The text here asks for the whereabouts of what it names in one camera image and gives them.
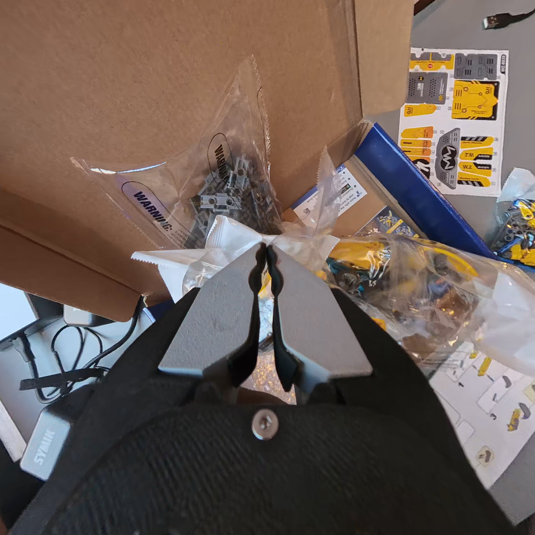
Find white printed label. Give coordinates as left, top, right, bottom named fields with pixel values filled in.
left=290, top=165, right=368, bottom=222

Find grey desk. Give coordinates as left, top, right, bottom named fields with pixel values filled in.
left=364, top=0, right=535, bottom=525

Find blue cardboard kit box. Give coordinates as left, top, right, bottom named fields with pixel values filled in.
left=0, top=0, right=535, bottom=322

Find grey power adapter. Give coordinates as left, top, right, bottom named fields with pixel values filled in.
left=19, top=407, right=74, bottom=481

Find white instruction booklet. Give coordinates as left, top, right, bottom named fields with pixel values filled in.
left=426, top=341, right=535, bottom=490

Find clear bag of grey parts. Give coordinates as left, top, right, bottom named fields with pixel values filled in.
left=69, top=56, right=293, bottom=251

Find white clear plastic bag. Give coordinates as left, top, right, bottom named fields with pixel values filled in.
left=132, top=215, right=272, bottom=303

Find large clear bag yellow parts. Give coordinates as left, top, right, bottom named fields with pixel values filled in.
left=267, top=146, right=535, bottom=373

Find bag of yellow blue parts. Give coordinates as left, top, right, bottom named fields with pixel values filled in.
left=487, top=167, right=535, bottom=268

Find dark blue leaflet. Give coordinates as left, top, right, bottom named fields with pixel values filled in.
left=355, top=207, right=423, bottom=251

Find black USB cable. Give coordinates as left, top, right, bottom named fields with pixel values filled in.
left=483, top=10, right=535, bottom=30

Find yellow grey sticker sheet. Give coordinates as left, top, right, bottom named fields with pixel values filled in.
left=397, top=47, right=510, bottom=197

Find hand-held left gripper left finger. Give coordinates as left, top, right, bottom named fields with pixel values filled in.
left=158, top=242, right=267, bottom=389

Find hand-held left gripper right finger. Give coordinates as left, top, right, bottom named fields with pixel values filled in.
left=266, top=244, right=373, bottom=398

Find dark grey device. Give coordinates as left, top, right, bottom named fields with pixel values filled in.
left=0, top=293, right=63, bottom=352

